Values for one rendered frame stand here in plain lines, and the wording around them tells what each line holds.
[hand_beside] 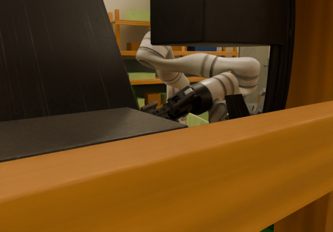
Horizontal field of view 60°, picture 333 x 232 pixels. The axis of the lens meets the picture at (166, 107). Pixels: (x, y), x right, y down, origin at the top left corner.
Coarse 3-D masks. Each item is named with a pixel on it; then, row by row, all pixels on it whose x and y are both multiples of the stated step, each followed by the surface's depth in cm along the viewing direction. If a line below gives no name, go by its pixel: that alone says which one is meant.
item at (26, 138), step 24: (24, 120) 43; (48, 120) 43; (72, 120) 43; (96, 120) 43; (120, 120) 43; (144, 120) 43; (168, 120) 43; (0, 144) 31; (24, 144) 31; (48, 144) 31; (72, 144) 31; (96, 144) 32
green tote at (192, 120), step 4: (188, 116) 193; (192, 116) 185; (196, 116) 180; (200, 116) 207; (204, 116) 208; (208, 116) 209; (188, 120) 193; (192, 120) 187; (196, 120) 181; (200, 120) 174; (204, 120) 169; (208, 120) 209; (188, 124) 193; (192, 124) 187; (196, 124) 181; (200, 124) 174
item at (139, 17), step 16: (128, 16) 579; (144, 16) 579; (128, 48) 603; (176, 48) 628; (192, 48) 656; (208, 48) 663; (224, 48) 731; (144, 80) 598; (160, 80) 609; (192, 80) 646; (144, 96) 633; (160, 96) 628
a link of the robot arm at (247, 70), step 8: (216, 64) 81; (224, 64) 79; (232, 64) 78; (240, 64) 76; (248, 64) 76; (256, 64) 76; (216, 72) 81; (240, 72) 77; (248, 72) 76; (256, 72) 76; (240, 80) 78; (248, 80) 77; (256, 80) 78
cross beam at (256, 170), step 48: (144, 144) 20; (192, 144) 20; (240, 144) 21; (288, 144) 25; (0, 192) 13; (48, 192) 14; (96, 192) 15; (144, 192) 17; (192, 192) 19; (240, 192) 22; (288, 192) 27
